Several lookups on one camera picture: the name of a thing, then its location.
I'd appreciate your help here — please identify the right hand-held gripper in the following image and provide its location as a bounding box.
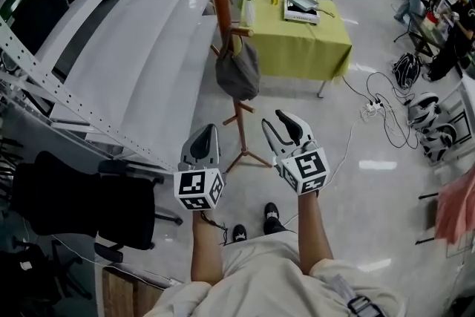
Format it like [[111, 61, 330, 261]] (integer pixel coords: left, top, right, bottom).
[[261, 110, 332, 195]]

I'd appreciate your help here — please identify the pink cloth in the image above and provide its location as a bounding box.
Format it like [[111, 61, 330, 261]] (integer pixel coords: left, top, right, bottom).
[[434, 166, 475, 245]]

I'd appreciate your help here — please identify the white floor cable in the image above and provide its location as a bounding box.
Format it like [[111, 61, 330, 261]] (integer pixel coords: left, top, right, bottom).
[[284, 114, 369, 232]]

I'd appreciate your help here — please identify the person's right forearm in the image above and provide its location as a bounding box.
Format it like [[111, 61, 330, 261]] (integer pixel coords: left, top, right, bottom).
[[296, 191, 335, 276]]

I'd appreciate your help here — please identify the grey frying pan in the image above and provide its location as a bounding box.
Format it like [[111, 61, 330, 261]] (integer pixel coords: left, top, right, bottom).
[[284, 0, 335, 19]]

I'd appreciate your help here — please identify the white desk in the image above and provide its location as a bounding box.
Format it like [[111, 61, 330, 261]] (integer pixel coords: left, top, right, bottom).
[[439, 79, 475, 161]]

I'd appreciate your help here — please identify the white metal shelving rack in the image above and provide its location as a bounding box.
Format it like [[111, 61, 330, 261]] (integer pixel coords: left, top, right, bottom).
[[0, 0, 220, 176]]

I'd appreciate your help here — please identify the black strap buckle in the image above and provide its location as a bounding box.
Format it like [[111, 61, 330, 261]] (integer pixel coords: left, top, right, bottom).
[[346, 294, 384, 317]]

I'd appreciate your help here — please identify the person's beige clothing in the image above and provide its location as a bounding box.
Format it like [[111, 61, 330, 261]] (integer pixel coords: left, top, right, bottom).
[[142, 232, 406, 317]]

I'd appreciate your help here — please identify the grey cap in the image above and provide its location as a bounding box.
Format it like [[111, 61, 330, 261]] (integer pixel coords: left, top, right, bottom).
[[214, 27, 262, 102]]

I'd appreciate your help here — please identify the black office chair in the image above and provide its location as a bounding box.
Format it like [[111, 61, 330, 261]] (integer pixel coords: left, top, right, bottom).
[[0, 240, 94, 310], [12, 151, 183, 252]]

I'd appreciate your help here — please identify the person's left forearm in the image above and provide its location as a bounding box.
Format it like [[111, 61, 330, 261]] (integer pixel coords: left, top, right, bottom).
[[190, 209, 228, 286]]

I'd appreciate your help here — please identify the person's black left shoe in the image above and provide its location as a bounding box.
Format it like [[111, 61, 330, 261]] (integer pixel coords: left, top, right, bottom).
[[232, 223, 249, 244]]

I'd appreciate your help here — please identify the white induction cooker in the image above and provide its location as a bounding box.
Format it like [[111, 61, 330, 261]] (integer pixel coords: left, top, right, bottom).
[[283, 0, 321, 24]]

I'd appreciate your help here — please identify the wooden board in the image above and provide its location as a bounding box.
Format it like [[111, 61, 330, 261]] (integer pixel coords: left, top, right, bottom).
[[101, 266, 167, 317]]

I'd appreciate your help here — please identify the black wrist cord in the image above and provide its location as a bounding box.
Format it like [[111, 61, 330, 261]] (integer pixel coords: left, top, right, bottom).
[[196, 209, 229, 246]]

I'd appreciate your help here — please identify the black glass table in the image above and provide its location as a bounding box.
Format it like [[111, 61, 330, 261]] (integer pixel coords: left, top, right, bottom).
[[393, 10, 447, 57]]

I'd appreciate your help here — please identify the white power strip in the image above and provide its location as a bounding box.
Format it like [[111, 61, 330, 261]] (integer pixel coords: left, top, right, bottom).
[[361, 97, 385, 117]]

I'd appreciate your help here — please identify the person's black right shoe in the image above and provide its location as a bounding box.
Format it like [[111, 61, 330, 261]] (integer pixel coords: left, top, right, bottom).
[[263, 201, 289, 235]]

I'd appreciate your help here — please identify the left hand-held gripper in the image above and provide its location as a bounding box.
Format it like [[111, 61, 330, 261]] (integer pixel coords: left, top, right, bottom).
[[173, 123, 228, 212]]

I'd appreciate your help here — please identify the white and black backpack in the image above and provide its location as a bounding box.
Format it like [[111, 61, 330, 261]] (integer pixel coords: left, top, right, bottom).
[[420, 122, 459, 165], [407, 91, 441, 129]]

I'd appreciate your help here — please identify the white vase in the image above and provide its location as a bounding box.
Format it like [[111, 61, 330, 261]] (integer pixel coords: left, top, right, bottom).
[[240, 0, 258, 27]]

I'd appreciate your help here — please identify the table with green cloth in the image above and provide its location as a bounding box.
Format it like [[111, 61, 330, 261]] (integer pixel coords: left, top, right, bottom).
[[236, 0, 353, 99]]

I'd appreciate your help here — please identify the person's black shoe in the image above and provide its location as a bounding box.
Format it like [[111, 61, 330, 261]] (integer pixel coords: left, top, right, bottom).
[[232, 223, 249, 244], [263, 201, 289, 235]]

